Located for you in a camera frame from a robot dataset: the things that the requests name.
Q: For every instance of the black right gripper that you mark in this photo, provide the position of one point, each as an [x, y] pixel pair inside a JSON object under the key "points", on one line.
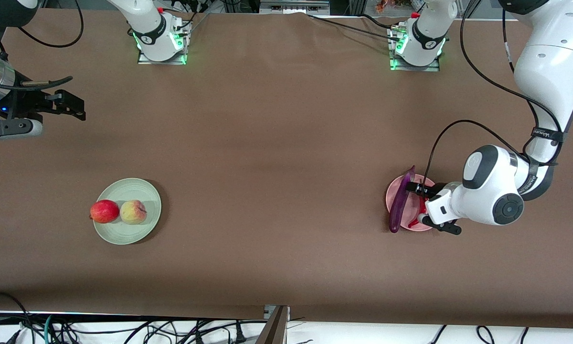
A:
{"points": [[25, 103]]}

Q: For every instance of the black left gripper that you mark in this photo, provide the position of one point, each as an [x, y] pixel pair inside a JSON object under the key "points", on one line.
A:
{"points": [[429, 190]]}

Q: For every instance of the purple eggplant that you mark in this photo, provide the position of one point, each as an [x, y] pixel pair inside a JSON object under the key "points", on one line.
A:
{"points": [[397, 215]]}

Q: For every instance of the red chili pepper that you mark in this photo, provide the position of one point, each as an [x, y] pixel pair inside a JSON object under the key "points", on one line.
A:
{"points": [[414, 222]]}

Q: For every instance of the red apple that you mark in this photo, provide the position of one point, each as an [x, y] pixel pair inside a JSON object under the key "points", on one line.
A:
{"points": [[104, 211]]}

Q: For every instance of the yellow pink peach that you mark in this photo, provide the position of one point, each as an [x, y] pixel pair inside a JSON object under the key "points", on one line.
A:
{"points": [[132, 212]]}

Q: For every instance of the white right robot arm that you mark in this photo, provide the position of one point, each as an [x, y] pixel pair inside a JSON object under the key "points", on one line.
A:
{"points": [[148, 28]]}

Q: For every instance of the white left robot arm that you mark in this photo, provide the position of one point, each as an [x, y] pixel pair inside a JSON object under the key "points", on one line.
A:
{"points": [[549, 62]]}

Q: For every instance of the pink plate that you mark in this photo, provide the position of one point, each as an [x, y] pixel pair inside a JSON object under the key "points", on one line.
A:
{"points": [[414, 201]]}

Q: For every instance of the pale green plate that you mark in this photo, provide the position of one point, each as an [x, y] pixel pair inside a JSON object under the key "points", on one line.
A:
{"points": [[133, 191]]}

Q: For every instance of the brown table cover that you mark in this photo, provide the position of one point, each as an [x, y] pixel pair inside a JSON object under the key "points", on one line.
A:
{"points": [[286, 95]]}

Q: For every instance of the orange background item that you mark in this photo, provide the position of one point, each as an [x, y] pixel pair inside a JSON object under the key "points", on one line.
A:
{"points": [[387, 5]]}

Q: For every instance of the silver metal box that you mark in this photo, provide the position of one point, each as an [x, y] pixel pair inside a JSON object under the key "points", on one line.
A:
{"points": [[293, 5]]}

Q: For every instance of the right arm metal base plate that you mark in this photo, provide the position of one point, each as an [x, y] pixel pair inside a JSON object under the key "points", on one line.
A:
{"points": [[181, 57]]}

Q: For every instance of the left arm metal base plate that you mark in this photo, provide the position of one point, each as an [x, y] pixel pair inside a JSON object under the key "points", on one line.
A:
{"points": [[396, 66]]}

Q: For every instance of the grey metal post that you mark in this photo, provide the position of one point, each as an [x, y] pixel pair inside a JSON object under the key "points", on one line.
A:
{"points": [[273, 327]]}

